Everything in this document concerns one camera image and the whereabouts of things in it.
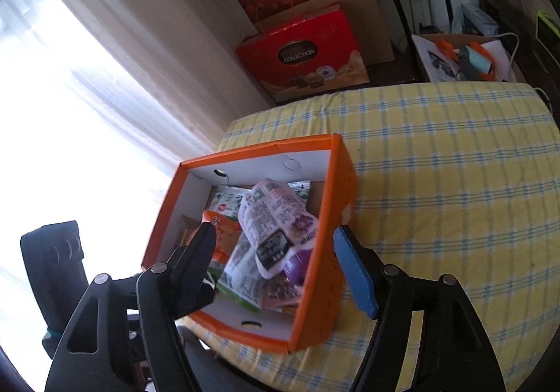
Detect teal and orange tool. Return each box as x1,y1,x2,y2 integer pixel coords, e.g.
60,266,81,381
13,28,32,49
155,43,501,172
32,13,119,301
457,44,497,80

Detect orange plastic part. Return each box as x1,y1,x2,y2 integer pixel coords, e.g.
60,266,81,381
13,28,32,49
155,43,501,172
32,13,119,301
435,40,460,58

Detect white cable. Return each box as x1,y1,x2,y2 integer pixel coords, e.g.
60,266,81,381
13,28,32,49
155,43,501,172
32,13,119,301
490,32,521,69

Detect brown cardboard box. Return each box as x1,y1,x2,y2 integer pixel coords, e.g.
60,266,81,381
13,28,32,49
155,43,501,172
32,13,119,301
302,0,394,69

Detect green portable power station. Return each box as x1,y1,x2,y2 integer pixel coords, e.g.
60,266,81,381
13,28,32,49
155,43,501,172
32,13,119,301
536,10,560,49

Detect grey blue carton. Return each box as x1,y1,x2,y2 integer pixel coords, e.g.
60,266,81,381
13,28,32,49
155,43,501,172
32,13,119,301
459,2,499,37

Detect yellow checked tablecloth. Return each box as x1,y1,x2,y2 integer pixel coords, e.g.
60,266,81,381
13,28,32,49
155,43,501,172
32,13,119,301
175,81,560,392

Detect open box with white flap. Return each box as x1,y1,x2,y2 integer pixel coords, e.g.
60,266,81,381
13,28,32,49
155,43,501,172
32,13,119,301
411,33,528,84

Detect white pouch with purple cap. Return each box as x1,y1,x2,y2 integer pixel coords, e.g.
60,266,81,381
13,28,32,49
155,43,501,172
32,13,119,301
237,179,321,287

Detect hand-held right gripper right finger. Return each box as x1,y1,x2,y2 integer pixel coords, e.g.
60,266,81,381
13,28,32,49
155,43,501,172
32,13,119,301
332,225,508,392

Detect orange cardboard box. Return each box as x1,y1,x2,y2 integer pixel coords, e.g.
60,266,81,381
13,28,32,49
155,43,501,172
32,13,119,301
140,134,356,353

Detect white sheer curtain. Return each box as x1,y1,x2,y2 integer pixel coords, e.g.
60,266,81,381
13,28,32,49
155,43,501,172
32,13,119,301
0,0,272,244

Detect white packet with green edge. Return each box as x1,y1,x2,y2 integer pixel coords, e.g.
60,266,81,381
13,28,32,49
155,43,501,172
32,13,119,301
216,239,274,314

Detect red gift box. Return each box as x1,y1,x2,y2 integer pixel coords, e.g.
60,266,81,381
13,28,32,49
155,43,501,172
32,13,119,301
235,9,370,105

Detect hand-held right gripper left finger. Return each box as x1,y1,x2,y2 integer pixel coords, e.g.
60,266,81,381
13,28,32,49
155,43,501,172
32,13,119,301
44,221,217,392

